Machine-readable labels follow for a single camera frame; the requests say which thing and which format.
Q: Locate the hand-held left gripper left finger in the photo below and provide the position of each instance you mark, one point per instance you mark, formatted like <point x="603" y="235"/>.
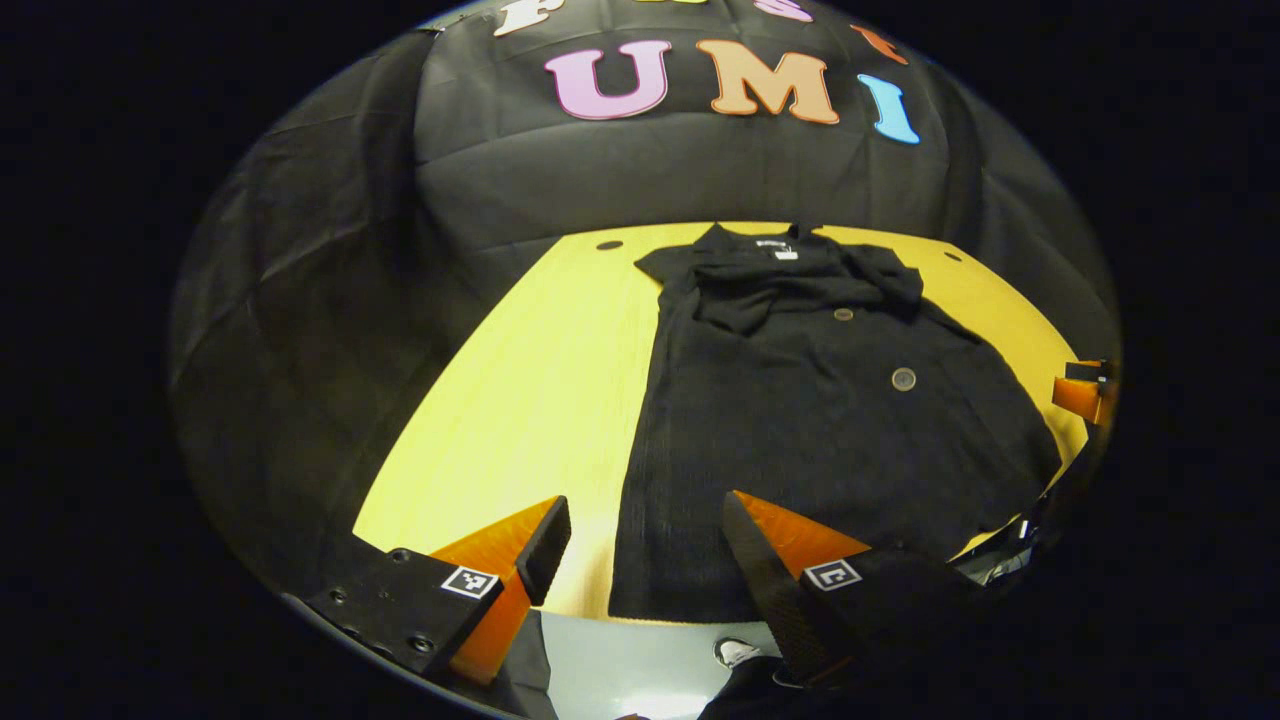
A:
<point x="548" y="550"/>

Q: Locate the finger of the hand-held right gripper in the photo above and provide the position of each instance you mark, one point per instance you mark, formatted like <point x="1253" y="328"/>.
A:
<point x="1085" y="398"/>

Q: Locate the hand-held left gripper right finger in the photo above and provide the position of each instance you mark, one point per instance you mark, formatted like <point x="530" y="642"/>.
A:
<point x="770" y="600"/>

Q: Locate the black buttoned cardigan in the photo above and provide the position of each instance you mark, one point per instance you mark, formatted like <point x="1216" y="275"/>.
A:
<point x="800" y="450"/>

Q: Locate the person's white shoe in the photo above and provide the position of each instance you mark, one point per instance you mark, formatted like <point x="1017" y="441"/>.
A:
<point x="737" y="652"/>

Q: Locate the black backdrop cloth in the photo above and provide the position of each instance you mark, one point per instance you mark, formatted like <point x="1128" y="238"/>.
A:
<point x="600" y="170"/>

